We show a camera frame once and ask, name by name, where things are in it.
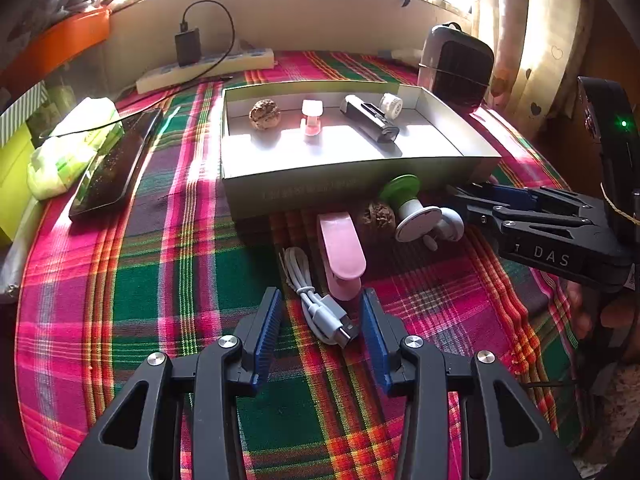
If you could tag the brown carved walnut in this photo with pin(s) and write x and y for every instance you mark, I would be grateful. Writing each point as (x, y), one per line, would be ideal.
(264, 115)

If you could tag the heart pattern curtain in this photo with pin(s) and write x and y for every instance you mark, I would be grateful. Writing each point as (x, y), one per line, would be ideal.
(538, 47)

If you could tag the green white tissue pack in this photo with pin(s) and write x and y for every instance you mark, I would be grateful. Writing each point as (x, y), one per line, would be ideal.
(73, 143)

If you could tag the green white suction holder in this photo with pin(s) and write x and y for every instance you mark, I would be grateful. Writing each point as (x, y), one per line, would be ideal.
(413, 219)

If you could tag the white round earbud gadget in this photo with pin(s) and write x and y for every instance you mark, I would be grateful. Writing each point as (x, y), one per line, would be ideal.
(449, 228)

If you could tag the small grey black heater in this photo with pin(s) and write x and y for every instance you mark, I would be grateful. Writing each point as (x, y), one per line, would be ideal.
(456, 67)

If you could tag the white round cap jar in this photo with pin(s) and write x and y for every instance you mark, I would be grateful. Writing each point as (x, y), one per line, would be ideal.
(391, 105)

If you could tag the white shallow cardboard box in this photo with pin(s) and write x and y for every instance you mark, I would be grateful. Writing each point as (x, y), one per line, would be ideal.
(282, 169)

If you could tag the black smartphone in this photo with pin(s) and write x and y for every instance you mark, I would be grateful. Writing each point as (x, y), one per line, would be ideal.
(109, 178)

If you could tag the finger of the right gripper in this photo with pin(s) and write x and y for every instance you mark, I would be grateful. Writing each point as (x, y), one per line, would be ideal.
(476, 211)
(489, 195)

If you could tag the pink clip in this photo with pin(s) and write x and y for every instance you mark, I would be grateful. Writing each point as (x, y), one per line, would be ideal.
(342, 255)
(312, 111)

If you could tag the black charger adapter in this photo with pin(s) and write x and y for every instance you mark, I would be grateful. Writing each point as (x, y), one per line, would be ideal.
(188, 45)

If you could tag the pink green plaid cloth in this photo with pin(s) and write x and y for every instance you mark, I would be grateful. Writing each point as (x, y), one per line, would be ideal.
(173, 271)

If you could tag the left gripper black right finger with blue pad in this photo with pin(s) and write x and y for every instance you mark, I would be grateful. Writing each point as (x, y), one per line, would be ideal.
(503, 434)

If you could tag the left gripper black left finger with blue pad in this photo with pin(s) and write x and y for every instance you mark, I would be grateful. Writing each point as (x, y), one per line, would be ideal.
(138, 436)

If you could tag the striped white box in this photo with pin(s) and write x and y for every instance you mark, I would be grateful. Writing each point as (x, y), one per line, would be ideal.
(20, 110)

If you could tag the orange plastic tray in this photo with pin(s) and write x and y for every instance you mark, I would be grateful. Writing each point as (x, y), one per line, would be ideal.
(54, 47)

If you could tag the grey black lighter gadget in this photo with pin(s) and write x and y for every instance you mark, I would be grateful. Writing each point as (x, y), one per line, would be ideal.
(369, 119)

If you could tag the person's right hand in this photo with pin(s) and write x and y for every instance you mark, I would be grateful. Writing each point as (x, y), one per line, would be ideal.
(618, 313)

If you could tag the yellow green box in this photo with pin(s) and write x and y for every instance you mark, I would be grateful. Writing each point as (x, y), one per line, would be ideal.
(14, 191)

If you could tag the white power strip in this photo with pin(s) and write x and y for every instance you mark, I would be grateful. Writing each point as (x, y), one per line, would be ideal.
(210, 66)

